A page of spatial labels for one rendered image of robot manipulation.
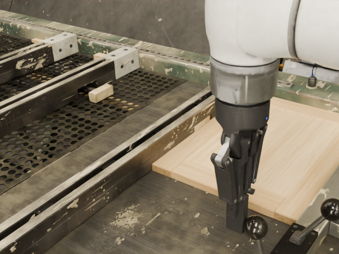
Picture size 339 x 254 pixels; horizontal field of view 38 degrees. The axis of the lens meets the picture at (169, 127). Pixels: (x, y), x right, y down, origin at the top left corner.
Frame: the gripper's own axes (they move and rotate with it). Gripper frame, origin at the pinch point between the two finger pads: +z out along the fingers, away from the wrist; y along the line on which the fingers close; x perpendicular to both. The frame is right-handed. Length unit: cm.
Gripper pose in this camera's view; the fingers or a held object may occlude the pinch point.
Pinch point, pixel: (236, 211)
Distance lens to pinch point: 77.7
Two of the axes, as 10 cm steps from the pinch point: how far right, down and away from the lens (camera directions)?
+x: 8.1, 2.7, -5.3
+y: -5.9, 4.1, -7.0
